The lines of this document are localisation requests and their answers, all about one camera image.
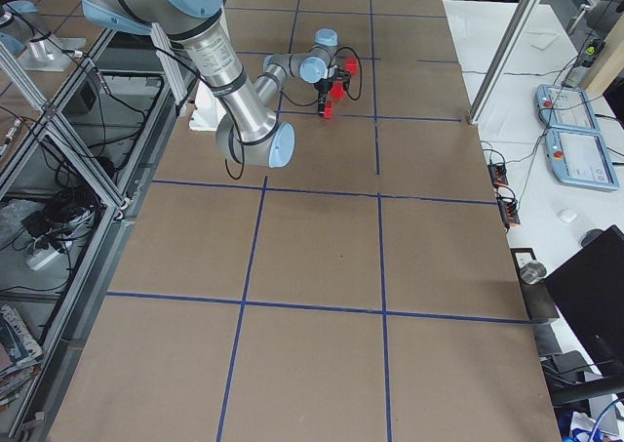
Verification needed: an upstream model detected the small white puck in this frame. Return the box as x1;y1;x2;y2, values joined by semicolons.
558;209;577;223

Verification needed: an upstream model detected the lower blue teach pendant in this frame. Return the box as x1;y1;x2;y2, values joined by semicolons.
545;128;620;191

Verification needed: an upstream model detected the blue teach pendant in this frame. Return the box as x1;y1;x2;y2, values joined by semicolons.
545;128;620;191
535;84;600;132

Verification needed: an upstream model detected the black monitor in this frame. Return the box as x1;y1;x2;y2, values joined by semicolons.
545;225;623;377

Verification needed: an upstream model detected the metal cup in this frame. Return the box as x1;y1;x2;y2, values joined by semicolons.
519;261;548;285

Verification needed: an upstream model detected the orange black connector box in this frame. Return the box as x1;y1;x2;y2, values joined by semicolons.
487;162;509;187

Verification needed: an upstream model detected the upper blue teach pendant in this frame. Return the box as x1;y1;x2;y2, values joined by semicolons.
535;84;600;132

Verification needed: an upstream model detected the white power strip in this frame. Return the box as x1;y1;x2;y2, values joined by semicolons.
25;240;73;271

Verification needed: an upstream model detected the white camera pole base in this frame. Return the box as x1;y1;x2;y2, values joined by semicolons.
189;81;226;132

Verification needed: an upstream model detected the black computer mouse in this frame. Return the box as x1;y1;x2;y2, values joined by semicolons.
580;228;604;248

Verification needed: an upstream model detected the stack of books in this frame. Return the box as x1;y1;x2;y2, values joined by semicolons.
1;303;43;412

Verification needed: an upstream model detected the aluminium frame post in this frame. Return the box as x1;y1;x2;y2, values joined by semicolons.
467;0;541;125

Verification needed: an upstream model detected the red block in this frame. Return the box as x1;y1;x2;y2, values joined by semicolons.
330;81;346;100
323;100;333;120
344;57;360;76

